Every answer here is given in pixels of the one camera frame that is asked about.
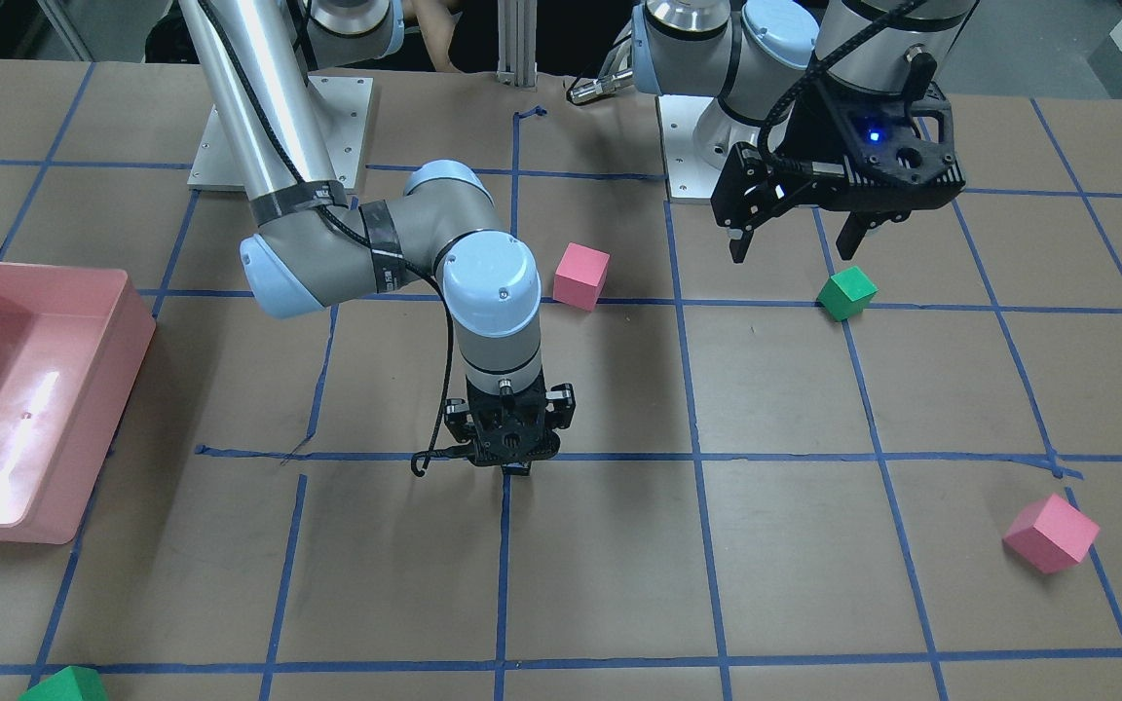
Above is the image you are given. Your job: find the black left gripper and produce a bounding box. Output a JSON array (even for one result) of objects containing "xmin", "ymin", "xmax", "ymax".
[{"xmin": 729, "ymin": 77, "xmax": 966, "ymax": 265}]

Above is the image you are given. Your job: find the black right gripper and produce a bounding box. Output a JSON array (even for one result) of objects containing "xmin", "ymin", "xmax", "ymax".
[{"xmin": 468, "ymin": 378, "xmax": 561, "ymax": 465}]

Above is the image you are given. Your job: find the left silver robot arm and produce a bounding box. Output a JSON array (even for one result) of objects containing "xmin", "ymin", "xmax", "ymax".
[{"xmin": 629, "ymin": 1, "xmax": 976, "ymax": 262}]

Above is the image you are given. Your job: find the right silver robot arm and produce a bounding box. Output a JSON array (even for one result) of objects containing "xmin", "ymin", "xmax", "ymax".
[{"xmin": 181, "ymin": 1, "xmax": 578, "ymax": 476}]

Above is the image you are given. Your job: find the green cube near base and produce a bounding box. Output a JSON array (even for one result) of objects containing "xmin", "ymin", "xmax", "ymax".
[{"xmin": 816, "ymin": 266, "xmax": 879, "ymax": 322}]

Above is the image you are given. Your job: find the pink cube far side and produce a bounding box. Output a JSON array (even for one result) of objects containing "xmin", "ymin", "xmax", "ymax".
[{"xmin": 551, "ymin": 242, "xmax": 611, "ymax": 312}]

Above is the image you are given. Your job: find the pink cube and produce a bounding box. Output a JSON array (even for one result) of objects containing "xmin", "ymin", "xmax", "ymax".
[
  {"xmin": 1002, "ymin": 494, "xmax": 1101, "ymax": 575},
  {"xmin": 551, "ymin": 242, "xmax": 611, "ymax": 312}
]

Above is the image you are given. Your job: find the person in black shirt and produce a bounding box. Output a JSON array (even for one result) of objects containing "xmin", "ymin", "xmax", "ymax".
[{"xmin": 144, "ymin": 0, "xmax": 640, "ymax": 76}]

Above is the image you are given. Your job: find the pink cube near centre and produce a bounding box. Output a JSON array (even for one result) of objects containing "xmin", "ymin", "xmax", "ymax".
[{"xmin": 1002, "ymin": 494, "xmax": 1101, "ymax": 575}]

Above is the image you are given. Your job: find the pink plastic bin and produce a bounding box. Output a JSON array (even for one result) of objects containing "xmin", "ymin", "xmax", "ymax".
[{"xmin": 0, "ymin": 262, "xmax": 156, "ymax": 544}]

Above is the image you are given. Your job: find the green cube by bin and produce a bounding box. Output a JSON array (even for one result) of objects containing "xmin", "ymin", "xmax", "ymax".
[{"xmin": 19, "ymin": 666, "xmax": 110, "ymax": 701}]

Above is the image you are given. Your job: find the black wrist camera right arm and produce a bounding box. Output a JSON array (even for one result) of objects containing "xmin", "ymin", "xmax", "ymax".
[{"xmin": 544, "ymin": 382, "xmax": 578, "ymax": 430}]

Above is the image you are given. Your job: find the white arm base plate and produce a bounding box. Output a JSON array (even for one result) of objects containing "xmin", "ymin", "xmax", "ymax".
[
  {"xmin": 187, "ymin": 76, "xmax": 374, "ymax": 193},
  {"xmin": 657, "ymin": 94, "xmax": 760, "ymax": 203}
]

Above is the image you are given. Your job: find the aluminium frame post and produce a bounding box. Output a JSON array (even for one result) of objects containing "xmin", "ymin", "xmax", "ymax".
[{"xmin": 495, "ymin": 0, "xmax": 539, "ymax": 92}]

